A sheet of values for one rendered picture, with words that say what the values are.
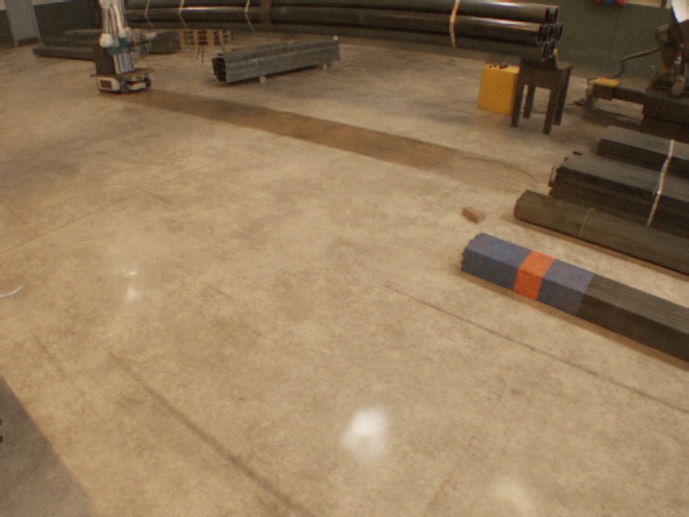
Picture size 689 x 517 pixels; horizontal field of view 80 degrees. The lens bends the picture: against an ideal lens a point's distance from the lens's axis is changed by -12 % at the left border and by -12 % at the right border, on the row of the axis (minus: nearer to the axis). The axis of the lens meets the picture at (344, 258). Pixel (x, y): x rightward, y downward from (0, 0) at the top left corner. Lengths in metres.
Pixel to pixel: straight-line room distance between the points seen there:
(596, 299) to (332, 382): 1.43
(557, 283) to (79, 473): 2.41
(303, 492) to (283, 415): 0.37
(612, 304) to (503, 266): 0.62
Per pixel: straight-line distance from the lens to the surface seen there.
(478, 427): 2.01
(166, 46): 12.64
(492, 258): 2.70
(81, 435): 2.18
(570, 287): 2.62
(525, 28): 4.04
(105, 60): 8.53
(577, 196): 3.60
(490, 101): 6.46
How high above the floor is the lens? 1.56
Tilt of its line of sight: 33 degrees down
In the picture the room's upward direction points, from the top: straight up
